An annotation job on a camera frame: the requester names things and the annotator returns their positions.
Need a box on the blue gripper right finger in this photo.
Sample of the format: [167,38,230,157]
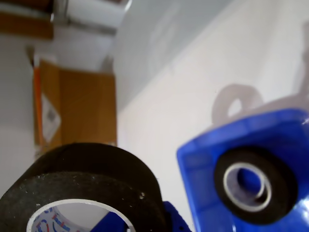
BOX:
[162,200,193,232]

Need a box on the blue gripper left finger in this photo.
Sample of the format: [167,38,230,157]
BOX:
[90,212,131,232]

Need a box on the black tape roll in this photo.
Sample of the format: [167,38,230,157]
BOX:
[213,145,299,224]
[0,142,168,232]

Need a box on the blue translucent plastic bin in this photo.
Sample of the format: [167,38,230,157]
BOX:
[175,108,309,232]

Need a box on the black tape roll, plain core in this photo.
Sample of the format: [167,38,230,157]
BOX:
[213,145,299,224]

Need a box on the brown cardboard box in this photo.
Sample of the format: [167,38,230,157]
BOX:
[32,58,118,148]

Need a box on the white metal-trimmed furniture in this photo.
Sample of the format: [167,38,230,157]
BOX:
[49,0,134,35]

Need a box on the brown wooden furniture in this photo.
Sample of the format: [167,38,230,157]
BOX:
[0,11,54,40]

